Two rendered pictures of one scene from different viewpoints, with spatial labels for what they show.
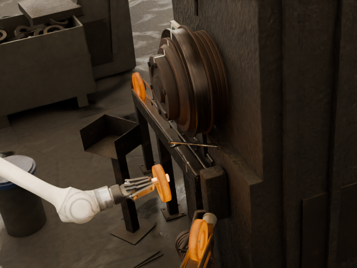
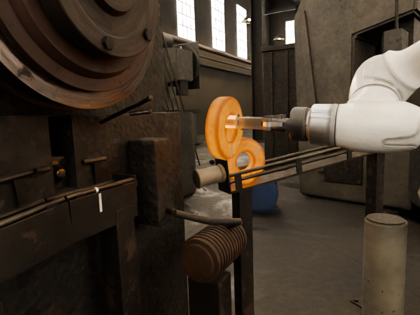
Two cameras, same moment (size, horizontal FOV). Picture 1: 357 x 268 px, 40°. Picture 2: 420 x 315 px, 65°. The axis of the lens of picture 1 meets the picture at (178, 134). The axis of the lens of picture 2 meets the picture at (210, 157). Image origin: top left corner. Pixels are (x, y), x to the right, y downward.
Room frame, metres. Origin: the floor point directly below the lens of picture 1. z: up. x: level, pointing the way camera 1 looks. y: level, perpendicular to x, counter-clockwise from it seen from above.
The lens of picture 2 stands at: (2.26, 0.62, 0.86)
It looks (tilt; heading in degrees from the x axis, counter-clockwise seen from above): 8 degrees down; 223
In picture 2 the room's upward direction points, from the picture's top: 2 degrees counter-clockwise
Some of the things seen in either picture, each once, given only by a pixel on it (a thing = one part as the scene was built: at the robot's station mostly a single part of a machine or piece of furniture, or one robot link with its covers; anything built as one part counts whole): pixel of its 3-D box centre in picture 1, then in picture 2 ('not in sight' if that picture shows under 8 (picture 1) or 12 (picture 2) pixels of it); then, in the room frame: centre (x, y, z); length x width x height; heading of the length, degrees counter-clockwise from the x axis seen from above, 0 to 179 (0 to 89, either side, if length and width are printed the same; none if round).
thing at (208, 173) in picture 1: (215, 193); (150, 180); (1.71, -0.13, 0.68); 0.11 x 0.08 x 0.24; 105
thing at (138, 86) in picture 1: (138, 86); not in sight; (2.98, 0.22, 0.65); 0.18 x 0.03 x 0.18; 17
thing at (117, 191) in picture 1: (122, 192); (289, 124); (1.59, 0.25, 0.83); 0.09 x 0.08 x 0.07; 104
